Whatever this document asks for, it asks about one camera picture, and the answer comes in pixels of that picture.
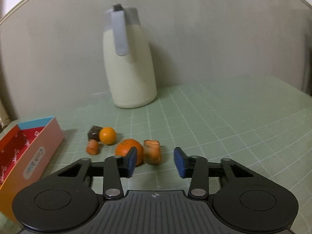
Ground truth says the large orange tangerine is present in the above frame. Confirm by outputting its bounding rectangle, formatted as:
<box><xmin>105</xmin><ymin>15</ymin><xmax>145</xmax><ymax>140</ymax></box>
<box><xmin>115</xmin><ymin>138</ymin><xmax>145</xmax><ymax>167</ymax></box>

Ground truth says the small orange tangerine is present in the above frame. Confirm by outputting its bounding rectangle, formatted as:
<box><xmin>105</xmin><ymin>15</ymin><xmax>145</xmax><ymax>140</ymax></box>
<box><xmin>99</xmin><ymin>127</ymin><xmax>117</xmax><ymax>145</ymax></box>

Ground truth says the green cutting mat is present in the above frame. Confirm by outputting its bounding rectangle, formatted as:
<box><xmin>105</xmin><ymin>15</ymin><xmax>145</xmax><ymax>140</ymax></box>
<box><xmin>45</xmin><ymin>77</ymin><xmax>311</xmax><ymax>233</ymax></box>

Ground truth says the red cardboard box tray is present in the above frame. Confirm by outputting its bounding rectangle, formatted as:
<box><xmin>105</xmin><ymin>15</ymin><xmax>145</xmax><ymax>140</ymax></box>
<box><xmin>1</xmin><ymin>117</ymin><xmax>65</xmax><ymax>222</ymax></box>

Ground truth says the white thermos jug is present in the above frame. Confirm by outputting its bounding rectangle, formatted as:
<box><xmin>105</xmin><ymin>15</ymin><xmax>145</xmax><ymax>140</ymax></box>
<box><xmin>103</xmin><ymin>4</ymin><xmax>157</xmax><ymax>109</ymax></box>

